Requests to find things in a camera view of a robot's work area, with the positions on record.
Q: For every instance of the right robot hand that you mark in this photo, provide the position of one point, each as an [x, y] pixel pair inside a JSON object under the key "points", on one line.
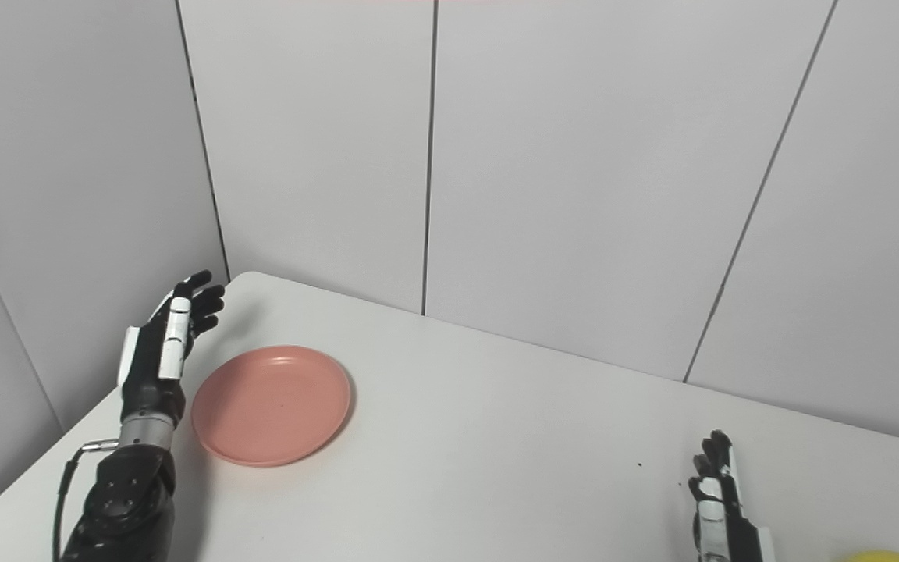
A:
{"points": [[723, 507]]}

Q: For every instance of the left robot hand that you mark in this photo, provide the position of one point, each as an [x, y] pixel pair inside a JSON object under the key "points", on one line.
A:
{"points": [[161, 351]]}

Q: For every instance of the pink plate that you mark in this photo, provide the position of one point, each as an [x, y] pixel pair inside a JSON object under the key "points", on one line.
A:
{"points": [[271, 405]]}

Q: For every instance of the yellow lemon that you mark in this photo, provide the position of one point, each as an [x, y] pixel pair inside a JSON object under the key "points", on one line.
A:
{"points": [[879, 557]]}

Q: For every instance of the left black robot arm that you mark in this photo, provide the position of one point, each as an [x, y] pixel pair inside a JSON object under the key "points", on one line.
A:
{"points": [[122, 499]]}

